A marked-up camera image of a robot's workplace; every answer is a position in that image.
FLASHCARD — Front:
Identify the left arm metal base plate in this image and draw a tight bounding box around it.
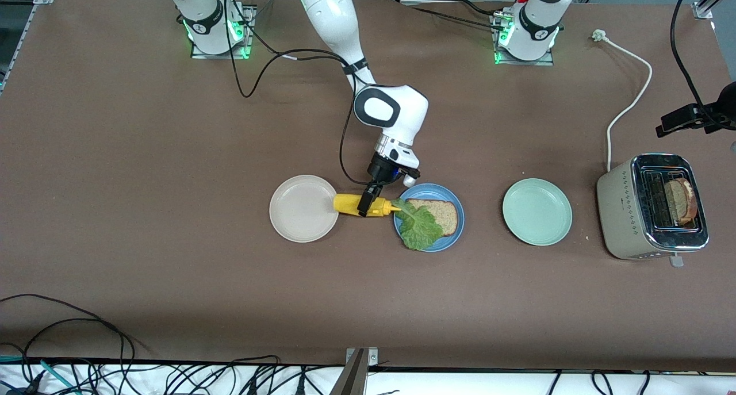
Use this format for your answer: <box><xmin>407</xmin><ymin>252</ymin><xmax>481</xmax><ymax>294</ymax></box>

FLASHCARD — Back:
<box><xmin>493</xmin><ymin>13</ymin><xmax>555</xmax><ymax>67</ymax></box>

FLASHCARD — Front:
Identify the white toaster power cord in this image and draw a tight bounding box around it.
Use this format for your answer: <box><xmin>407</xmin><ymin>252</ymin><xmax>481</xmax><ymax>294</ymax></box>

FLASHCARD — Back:
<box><xmin>592</xmin><ymin>29</ymin><xmax>654</xmax><ymax>172</ymax></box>

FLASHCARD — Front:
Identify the yellow squeeze bottle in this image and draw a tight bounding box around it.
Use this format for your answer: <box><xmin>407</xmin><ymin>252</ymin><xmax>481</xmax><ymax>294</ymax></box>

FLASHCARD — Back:
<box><xmin>333</xmin><ymin>193</ymin><xmax>403</xmax><ymax>218</ymax></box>

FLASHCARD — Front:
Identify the aluminium frame post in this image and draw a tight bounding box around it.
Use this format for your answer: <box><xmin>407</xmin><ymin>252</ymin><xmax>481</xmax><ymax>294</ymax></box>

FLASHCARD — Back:
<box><xmin>331</xmin><ymin>347</ymin><xmax>378</xmax><ymax>395</ymax></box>

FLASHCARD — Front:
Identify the light brown bread slice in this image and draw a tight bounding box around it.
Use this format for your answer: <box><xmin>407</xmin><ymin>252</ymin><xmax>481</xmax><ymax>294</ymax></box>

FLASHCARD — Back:
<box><xmin>406</xmin><ymin>198</ymin><xmax>459</xmax><ymax>237</ymax></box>

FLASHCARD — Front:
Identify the long black looped cable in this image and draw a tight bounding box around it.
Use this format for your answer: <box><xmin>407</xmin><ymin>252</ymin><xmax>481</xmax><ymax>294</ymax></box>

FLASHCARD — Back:
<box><xmin>0</xmin><ymin>294</ymin><xmax>137</xmax><ymax>384</ymax></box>

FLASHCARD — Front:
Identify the dark crust bread slice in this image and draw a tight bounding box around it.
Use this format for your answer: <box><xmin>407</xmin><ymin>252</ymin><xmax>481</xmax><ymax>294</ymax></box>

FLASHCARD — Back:
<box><xmin>664</xmin><ymin>178</ymin><xmax>699</xmax><ymax>224</ymax></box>

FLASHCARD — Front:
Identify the beige metal toaster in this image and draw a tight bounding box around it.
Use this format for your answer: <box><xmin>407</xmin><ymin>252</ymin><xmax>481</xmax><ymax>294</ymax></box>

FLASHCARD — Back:
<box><xmin>596</xmin><ymin>153</ymin><xmax>710</xmax><ymax>268</ymax></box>

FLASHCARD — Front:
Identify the pale green plate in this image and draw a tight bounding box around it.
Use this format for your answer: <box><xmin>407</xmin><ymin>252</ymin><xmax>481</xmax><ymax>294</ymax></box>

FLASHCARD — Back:
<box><xmin>502</xmin><ymin>178</ymin><xmax>573</xmax><ymax>247</ymax></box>

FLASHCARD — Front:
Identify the teal cable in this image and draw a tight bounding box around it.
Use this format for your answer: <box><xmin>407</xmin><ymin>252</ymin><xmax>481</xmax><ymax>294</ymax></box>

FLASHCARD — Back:
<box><xmin>39</xmin><ymin>359</ymin><xmax>76</xmax><ymax>395</ymax></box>

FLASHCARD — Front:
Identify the blue plate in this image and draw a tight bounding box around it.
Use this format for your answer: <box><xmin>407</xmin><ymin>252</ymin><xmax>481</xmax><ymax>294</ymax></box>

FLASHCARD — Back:
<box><xmin>393</xmin><ymin>183</ymin><xmax>465</xmax><ymax>252</ymax></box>

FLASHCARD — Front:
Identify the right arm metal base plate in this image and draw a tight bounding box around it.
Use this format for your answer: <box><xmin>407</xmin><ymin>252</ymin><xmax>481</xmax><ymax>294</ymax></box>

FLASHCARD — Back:
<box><xmin>191</xmin><ymin>5</ymin><xmax>254</xmax><ymax>60</ymax></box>

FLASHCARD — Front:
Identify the black base power cable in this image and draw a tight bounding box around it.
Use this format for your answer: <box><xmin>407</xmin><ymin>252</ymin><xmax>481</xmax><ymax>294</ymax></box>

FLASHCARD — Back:
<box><xmin>397</xmin><ymin>0</ymin><xmax>509</xmax><ymax>32</ymax></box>

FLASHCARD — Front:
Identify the white lower shelf board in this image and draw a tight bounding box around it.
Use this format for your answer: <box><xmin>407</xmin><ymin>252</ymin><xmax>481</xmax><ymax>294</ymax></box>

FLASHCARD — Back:
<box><xmin>0</xmin><ymin>361</ymin><xmax>736</xmax><ymax>395</ymax></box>

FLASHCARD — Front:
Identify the white plate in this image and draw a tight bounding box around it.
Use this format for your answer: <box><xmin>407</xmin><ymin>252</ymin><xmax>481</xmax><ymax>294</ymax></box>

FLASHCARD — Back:
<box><xmin>269</xmin><ymin>175</ymin><xmax>340</xmax><ymax>243</ymax></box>

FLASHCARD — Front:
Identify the green lettuce leaf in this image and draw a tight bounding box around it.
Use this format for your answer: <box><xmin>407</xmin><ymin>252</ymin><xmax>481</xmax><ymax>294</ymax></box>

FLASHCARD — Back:
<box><xmin>391</xmin><ymin>198</ymin><xmax>445</xmax><ymax>252</ymax></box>

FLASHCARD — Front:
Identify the slanted aluminium profile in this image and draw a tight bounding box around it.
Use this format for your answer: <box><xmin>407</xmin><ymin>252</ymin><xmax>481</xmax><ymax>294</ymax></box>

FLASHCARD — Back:
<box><xmin>693</xmin><ymin>0</ymin><xmax>736</xmax><ymax>21</ymax></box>
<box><xmin>0</xmin><ymin>0</ymin><xmax>56</xmax><ymax>94</ymax></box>

